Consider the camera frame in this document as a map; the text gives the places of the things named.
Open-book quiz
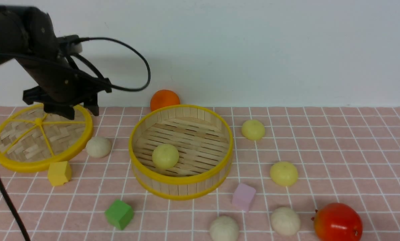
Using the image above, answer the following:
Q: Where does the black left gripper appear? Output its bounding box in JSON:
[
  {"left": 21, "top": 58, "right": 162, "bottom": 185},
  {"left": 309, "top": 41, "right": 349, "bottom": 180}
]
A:
[{"left": 22, "top": 57, "right": 112, "bottom": 120}]

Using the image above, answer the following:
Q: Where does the white bun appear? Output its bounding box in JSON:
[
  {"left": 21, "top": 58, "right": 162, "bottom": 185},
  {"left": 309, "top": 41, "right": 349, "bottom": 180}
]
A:
[
  {"left": 85, "top": 136, "right": 112, "bottom": 158},
  {"left": 209, "top": 216, "right": 240, "bottom": 241},
  {"left": 270, "top": 207, "right": 301, "bottom": 236}
]

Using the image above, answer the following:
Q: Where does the yellow bun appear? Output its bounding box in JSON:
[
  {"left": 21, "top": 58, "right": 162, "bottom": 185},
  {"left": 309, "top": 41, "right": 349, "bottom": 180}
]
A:
[
  {"left": 152, "top": 144, "right": 180, "bottom": 170},
  {"left": 270, "top": 161, "right": 298, "bottom": 186},
  {"left": 241, "top": 119, "right": 266, "bottom": 141}
]

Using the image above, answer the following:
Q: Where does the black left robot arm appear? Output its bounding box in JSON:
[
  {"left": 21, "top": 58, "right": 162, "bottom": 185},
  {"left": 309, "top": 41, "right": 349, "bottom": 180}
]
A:
[{"left": 0, "top": 5, "right": 112, "bottom": 120}]

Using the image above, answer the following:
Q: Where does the yellow bamboo steamer lid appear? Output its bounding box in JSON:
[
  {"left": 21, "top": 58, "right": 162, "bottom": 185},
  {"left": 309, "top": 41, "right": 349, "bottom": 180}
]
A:
[{"left": 0, "top": 104, "right": 94, "bottom": 172}]

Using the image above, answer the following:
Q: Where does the yellow bamboo steamer tray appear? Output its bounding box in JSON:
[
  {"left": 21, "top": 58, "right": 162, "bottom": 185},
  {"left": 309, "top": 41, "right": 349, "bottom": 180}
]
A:
[{"left": 128, "top": 105, "right": 234, "bottom": 200}]

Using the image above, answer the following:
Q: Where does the yellow cube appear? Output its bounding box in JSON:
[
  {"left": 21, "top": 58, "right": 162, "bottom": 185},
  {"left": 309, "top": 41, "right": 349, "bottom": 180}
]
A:
[{"left": 47, "top": 161, "right": 73, "bottom": 186}]

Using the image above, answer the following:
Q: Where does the orange fruit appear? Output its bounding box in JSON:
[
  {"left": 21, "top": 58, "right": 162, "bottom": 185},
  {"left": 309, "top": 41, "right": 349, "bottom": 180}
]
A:
[{"left": 150, "top": 89, "right": 180, "bottom": 111}]

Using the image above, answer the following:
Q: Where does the green cube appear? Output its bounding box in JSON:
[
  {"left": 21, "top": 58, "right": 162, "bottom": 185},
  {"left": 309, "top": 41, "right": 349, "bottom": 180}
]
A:
[{"left": 105, "top": 199, "right": 134, "bottom": 230}]

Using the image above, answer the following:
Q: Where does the pink cube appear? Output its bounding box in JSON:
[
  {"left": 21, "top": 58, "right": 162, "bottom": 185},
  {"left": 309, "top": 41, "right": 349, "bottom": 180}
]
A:
[{"left": 231, "top": 183, "right": 256, "bottom": 212}]

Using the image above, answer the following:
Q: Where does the pink checkered tablecloth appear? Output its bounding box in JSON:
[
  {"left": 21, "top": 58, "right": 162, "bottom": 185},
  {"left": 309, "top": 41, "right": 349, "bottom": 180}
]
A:
[{"left": 0, "top": 107, "right": 400, "bottom": 241}]

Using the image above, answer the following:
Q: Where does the red tomato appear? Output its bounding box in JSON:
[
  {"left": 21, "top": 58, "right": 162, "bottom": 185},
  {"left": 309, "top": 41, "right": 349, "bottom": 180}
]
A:
[{"left": 311, "top": 203, "right": 363, "bottom": 241}]

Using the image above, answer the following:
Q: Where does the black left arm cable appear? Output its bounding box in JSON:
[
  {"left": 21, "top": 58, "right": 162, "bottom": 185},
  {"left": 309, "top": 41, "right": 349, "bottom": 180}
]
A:
[{"left": 58, "top": 35, "right": 151, "bottom": 92}]

